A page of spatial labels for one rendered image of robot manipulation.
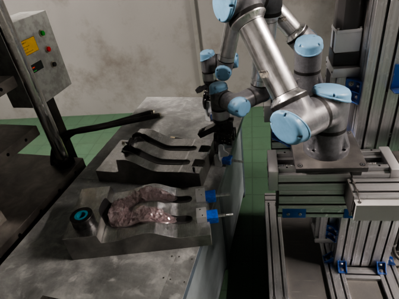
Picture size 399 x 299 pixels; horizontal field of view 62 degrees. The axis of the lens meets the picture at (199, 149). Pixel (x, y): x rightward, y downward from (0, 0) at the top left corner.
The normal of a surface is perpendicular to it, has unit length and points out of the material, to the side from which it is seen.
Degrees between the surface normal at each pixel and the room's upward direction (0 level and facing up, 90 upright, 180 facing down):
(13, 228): 0
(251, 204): 0
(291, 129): 96
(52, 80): 90
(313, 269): 0
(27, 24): 90
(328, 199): 90
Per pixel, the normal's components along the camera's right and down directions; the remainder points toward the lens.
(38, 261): -0.12, -0.82
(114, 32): -0.13, 0.57
